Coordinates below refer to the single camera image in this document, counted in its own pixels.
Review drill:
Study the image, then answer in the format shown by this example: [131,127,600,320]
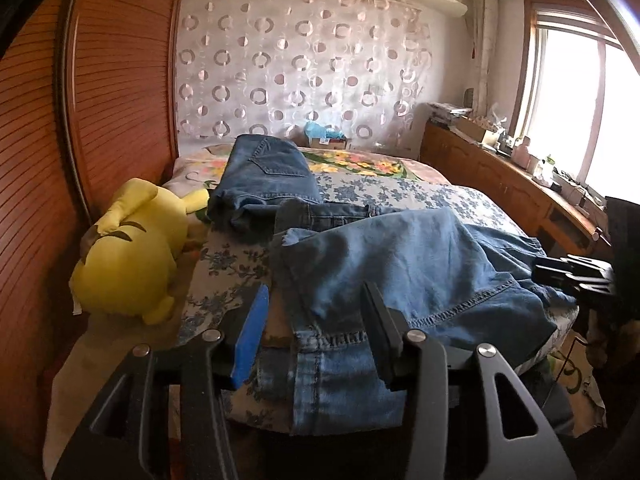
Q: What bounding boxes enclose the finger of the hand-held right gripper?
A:
[531,262,616,297]
[560,255,615,276]

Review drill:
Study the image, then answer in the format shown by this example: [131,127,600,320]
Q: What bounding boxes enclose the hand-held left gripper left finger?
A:
[52,284,271,480]

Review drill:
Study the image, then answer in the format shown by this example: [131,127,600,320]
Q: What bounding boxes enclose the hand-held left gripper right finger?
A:
[362,281,577,480]

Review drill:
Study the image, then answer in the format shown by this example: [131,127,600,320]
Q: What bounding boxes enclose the light blue denim pants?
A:
[250,199,581,436]

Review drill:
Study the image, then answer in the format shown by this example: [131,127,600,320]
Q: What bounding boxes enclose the dark blue denim pants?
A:
[206,134,322,233]

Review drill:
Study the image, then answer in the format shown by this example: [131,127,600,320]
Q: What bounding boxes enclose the brown wooden cabinet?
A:
[420,110,613,261]

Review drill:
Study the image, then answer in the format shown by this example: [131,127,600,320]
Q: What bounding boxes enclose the window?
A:
[510,0,640,206]

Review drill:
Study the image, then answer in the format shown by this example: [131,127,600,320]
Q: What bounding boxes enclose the yellow plush toy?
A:
[69,177,211,326]

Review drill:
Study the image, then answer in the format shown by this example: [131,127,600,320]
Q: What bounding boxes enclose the blue floral bed sheet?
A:
[177,180,581,431]

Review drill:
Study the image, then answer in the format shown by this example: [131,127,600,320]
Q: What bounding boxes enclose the open cardboard box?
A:
[457,116,493,143]

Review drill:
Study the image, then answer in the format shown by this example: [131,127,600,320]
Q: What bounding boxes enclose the beige bed sheet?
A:
[42,250,201,478]

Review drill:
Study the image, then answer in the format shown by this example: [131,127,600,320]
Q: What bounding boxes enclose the colourful flower blanket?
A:
[162,142,608,426]

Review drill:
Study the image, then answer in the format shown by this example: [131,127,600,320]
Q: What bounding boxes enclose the stack of papers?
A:
[427,102,473,126]

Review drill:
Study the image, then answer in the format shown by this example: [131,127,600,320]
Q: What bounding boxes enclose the small box with blue packets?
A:
[302,122,353,150]

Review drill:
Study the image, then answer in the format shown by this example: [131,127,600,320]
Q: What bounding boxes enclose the pale window curtain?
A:
[470,0,526,131]

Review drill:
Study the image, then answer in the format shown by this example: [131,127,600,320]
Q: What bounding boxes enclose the brown wooden wardrobe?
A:
[0,0,190,480]

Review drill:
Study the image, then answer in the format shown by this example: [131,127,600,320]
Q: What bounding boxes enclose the circle patterned wall cloth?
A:
[174,0,433,153]

